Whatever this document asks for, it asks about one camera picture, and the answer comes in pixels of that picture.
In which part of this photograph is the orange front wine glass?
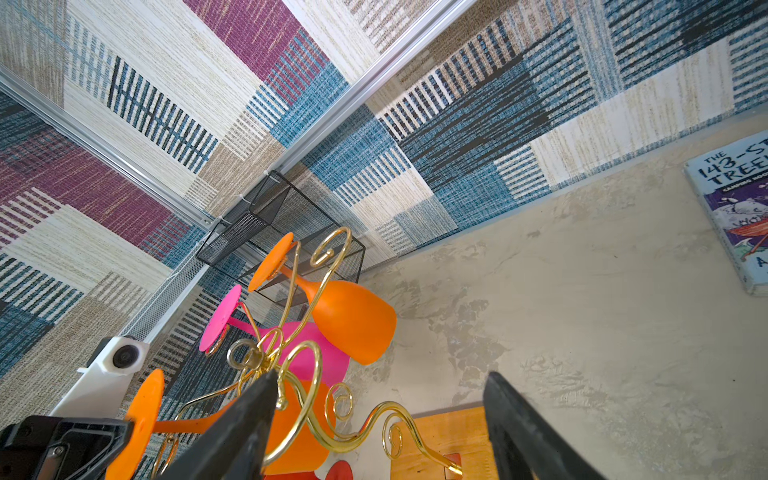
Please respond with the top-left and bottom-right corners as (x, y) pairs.
(106, 369), (328, 479)

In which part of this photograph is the red plastic wine glass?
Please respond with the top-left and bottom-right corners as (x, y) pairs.
(264, 460), (354, 480)

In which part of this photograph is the paperback book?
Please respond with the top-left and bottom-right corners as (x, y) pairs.
(683, 131), (767, 297)

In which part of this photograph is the orange wine glass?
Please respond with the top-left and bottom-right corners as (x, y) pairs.
(106, 369), (328, 479)
(247, 232), (398, 366)

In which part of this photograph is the pink plastic wine glass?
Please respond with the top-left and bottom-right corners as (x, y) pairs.
(199, 284), (350, 386)

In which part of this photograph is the black wire shelf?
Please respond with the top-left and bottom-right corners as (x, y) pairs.
(196, 171), (341, 298)

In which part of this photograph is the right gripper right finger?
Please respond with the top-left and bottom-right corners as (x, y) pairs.
(482, 371), (603, 479)

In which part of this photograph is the orange back wine glass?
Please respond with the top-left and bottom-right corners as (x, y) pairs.
(247, 232), (398, 366)

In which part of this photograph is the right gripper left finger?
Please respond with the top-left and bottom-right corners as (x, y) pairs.
(160, 371), (278, 480)

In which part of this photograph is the wooden rack base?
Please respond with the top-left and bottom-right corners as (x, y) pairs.
(390, 406), (499, 479)

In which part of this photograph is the gold wire glass rack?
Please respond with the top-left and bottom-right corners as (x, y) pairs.
(149, 226), (464, 480)

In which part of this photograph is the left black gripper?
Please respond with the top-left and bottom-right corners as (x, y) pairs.
(1, 415), (134, 480)

